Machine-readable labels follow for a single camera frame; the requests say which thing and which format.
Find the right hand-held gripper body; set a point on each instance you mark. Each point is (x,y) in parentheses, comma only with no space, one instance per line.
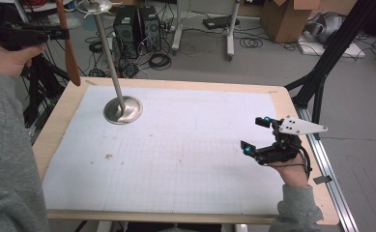
(288,145)

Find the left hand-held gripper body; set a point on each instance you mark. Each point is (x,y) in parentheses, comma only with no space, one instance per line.
(18,35)

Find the wooden spatula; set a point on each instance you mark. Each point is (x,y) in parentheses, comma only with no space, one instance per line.
(71,61)

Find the metal stand with round base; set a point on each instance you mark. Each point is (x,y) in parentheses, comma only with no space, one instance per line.
(124,109)

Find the person's left hand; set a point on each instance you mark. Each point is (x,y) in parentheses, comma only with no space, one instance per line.
(8,59)

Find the person's right hand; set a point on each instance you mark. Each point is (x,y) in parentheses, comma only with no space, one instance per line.
(293,172)

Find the round white table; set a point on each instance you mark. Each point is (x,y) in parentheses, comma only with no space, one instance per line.
(43,6)

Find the black computer tower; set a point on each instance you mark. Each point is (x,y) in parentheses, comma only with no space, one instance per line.
(150,29)
(126,32)

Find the white grid paper sheet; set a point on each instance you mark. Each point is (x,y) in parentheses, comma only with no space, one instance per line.
(176,145)

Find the white stand leg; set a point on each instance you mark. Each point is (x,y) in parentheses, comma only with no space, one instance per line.
(230,32)
(177,32)

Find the open cardboard box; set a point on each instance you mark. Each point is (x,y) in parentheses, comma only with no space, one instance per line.
(282,22)

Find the black flat device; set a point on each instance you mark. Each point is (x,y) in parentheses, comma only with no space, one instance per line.
(219,22)

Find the white board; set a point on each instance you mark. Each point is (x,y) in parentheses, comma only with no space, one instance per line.
(353,51)

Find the grey bag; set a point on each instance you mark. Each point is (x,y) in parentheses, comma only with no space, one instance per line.
(329,27)

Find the grey metal bracket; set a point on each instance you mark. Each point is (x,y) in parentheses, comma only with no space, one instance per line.
(322,179)

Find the black frame stand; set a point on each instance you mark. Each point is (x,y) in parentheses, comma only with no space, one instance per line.
(35,90)
(330,54)

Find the aluminium rail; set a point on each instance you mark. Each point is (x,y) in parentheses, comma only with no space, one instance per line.
(340,199)

